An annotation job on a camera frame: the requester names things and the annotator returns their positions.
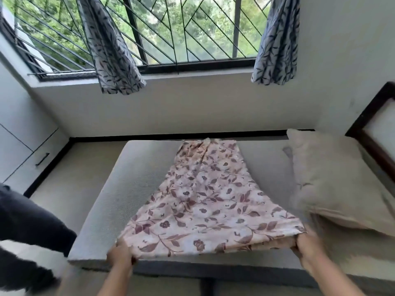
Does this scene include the person's left hand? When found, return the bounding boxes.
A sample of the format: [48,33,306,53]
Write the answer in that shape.
[106,239,138,269]

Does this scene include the person's right hand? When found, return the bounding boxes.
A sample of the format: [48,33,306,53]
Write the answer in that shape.
[291,226,328,274]

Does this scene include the pink floral cloth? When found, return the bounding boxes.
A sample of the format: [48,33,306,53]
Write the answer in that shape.
[116,138,307,260]

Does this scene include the person's right forearm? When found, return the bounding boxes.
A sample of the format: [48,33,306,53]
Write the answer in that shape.
[304,255,368,296]

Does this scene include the person's left forearm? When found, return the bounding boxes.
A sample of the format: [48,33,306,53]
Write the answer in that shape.
[96,264,134,296]

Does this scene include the grey mattress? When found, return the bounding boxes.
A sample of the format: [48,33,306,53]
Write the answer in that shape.
[67,136,395,295]

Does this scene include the beige pillow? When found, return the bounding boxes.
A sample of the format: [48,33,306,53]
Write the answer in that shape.
[282,129,395,238]

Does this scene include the black cloth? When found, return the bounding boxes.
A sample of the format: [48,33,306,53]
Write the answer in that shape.
[0,184,78,294]

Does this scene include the dark wooden headboard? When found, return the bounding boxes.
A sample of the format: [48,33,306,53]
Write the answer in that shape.
[345,81,395,183]

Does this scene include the white cabinet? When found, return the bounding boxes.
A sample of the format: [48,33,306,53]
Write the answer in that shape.
[0,60,70,194]

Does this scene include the black framed window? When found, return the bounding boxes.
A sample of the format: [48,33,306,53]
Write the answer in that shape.
[0,0,273,82]

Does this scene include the grey leaf print curtain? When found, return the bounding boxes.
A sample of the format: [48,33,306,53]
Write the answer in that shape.
[76,0,147,95]
[251,0,301,86]

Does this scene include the black metal window grille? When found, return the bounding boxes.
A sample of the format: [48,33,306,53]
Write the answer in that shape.
[9,0,272,73]

